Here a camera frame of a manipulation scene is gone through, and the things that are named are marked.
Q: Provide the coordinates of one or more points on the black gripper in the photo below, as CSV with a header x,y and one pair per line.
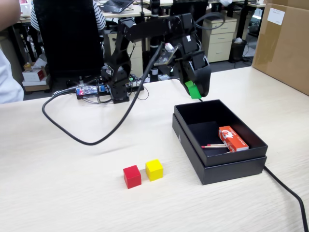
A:
x,y
192,52

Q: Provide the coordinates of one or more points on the green wooden cube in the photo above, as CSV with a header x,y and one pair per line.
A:
x,y
193,91

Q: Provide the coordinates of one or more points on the yellow wooden cube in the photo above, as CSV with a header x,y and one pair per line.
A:
x,y
154,170

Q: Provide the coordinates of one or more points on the red wooden cube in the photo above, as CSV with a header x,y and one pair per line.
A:
x,y
132,177

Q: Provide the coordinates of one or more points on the bare person forearm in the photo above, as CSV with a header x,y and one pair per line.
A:
x,y
8,12

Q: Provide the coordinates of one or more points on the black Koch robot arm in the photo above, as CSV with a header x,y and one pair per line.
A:
x,y
149,27

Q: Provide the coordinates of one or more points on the black cardboard box tray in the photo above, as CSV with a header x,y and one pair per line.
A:
x,y
241,120

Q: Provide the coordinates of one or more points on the large brown cardboard box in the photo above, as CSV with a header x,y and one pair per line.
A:
x,y
282,53

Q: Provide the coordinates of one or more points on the black open box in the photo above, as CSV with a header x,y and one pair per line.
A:
x,y
229,172

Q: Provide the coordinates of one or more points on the beige three-drawer cabinet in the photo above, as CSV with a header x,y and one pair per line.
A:
x,y
218,43

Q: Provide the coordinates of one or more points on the black waste bin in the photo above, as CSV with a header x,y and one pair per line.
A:
x,y
238,49

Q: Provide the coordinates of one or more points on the beige cabinet with keyhole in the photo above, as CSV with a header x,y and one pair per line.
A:
x,y
136,53

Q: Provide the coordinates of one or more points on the black chair with star base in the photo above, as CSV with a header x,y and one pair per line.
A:
x,y
200,7

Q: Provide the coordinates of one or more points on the orange matchbox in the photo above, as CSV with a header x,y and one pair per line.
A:
x,y
233,139

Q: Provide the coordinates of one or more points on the long red-tipped matchstick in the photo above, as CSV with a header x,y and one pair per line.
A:
x,y
214,147

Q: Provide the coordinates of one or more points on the black pole with white bands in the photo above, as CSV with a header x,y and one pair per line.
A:
x,y
154,7

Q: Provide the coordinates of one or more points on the beige office desk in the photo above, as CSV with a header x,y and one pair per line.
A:
x,y
137,12

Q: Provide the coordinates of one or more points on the white label sticker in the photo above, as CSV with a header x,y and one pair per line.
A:
x,y
276,16

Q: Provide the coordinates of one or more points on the black laptop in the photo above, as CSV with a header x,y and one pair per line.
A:
x,y
117,5

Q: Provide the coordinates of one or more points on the controller board with red LED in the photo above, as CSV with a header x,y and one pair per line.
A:
x,y
89,91

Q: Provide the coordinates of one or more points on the person in striped shirt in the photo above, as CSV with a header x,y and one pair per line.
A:
x,y
100,17

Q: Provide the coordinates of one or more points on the wide black office chair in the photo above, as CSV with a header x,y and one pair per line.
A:
x,y
70,36

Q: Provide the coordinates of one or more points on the flat brown carton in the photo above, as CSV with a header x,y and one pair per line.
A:
x,y
36,87

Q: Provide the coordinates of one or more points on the white and red carton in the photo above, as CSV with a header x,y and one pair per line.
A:
x,y
32,75

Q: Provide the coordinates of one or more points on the person in white shirt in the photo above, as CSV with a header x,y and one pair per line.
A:
x,y
9,89

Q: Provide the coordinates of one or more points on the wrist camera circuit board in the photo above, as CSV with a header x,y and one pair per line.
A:
x,y
165,56

